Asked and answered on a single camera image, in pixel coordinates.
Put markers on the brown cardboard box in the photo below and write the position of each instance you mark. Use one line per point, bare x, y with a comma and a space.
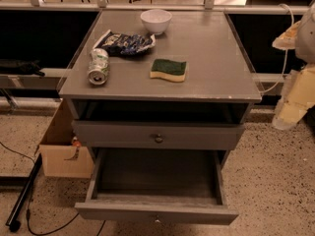
61, 152

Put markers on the grey drawer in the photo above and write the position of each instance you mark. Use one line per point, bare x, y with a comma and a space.
157, 185
105, 134

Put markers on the grey top drawer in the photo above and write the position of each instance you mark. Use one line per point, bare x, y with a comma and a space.
105, 134

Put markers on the grey wooden drawer cabinet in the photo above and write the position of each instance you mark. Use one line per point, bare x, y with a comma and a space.
218, 88

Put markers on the black bag on shelf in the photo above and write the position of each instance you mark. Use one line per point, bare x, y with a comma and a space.
20, 67

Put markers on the white ceramic bowl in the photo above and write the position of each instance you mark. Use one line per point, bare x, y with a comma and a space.
156, 21

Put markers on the crushed green white can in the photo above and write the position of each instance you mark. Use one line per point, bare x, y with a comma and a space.
98, 70

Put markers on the green yellow sponge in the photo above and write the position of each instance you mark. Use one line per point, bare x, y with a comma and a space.
169, 70

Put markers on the crumpled blue chip bag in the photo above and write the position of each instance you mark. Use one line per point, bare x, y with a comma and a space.
120, 44

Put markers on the black metal bar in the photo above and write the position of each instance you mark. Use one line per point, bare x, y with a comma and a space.
26, 183

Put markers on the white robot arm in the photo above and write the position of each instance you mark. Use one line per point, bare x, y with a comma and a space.
298, 93

